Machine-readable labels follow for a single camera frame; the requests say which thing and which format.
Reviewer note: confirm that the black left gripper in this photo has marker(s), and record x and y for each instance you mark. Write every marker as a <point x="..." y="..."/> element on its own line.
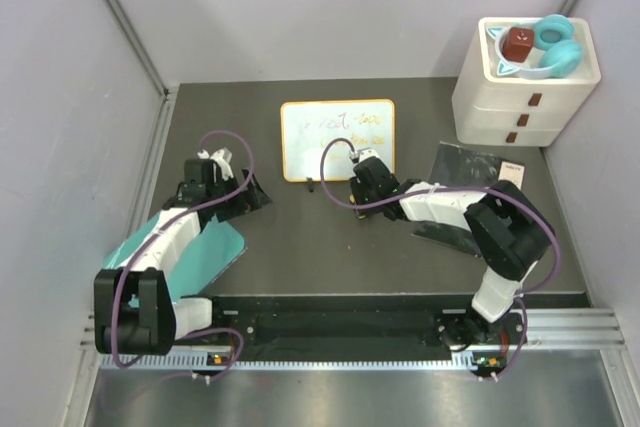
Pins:
<point x="250" y="199"/>

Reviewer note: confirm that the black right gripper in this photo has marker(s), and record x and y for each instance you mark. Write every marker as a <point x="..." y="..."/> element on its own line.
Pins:
<point x="374" y="211"/>

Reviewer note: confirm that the yellow framed whiteboard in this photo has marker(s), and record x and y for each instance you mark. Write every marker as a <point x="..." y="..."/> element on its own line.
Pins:
<point x="307" y="128"/>

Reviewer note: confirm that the yellow black whiteboard eraser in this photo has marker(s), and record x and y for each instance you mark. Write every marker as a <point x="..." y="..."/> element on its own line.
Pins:
<point x="355" y="197"/>

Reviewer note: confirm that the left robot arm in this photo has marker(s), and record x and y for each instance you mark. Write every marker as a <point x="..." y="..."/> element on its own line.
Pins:
<point x="148" y="294"/>

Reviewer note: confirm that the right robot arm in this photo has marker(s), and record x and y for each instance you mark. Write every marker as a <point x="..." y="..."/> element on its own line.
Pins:
<point x="509" y="232"/>

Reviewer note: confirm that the teal cutting board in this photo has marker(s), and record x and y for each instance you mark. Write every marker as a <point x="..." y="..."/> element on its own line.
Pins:
<point x="202" y="261"/>

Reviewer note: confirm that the black sheet with white label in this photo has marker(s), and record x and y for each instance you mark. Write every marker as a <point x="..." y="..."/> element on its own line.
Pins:
<point x="455" y="166"/>

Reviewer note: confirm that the white three-drawer organizer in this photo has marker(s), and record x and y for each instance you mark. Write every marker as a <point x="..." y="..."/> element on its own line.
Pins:
<point x="510" y="111"/>

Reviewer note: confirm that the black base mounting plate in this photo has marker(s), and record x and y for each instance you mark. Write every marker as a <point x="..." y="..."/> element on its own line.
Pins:
<point x="368" y="327"/>

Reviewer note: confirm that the brown cube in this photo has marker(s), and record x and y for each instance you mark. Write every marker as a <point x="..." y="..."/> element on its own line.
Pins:
<point x="518" y="43"/>

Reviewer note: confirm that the teal white cat-ear headphones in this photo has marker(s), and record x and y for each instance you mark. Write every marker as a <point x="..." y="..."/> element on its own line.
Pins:
<point x="553" y="35"/>

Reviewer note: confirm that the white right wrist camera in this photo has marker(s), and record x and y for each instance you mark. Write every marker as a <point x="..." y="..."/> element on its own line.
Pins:
<point x="358" y="156"/>

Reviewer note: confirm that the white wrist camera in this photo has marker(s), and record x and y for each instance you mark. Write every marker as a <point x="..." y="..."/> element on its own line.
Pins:
<point x="358" y="156"/>
<point x="222" y="170"/>

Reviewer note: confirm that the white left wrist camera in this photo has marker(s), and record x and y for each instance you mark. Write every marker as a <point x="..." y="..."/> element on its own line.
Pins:
<point x="222" y="170"/>

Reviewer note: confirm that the grey slotted cable duct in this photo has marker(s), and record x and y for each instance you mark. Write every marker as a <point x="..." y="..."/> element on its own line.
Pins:
<point x="204" y="361"/>

